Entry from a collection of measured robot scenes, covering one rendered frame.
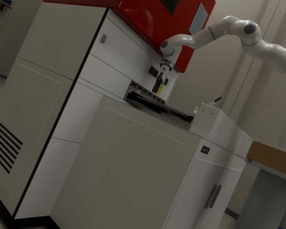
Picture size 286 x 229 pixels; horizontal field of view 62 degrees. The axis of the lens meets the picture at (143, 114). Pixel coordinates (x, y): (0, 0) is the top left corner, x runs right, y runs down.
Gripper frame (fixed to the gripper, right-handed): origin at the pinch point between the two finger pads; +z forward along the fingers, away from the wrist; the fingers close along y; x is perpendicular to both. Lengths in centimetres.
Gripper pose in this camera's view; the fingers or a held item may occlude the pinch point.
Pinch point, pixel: (155, 89)
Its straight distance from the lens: 146.7
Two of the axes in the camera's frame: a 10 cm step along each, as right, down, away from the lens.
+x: -9.0, -4.0, 1.5
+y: 0.8, 2.0, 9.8
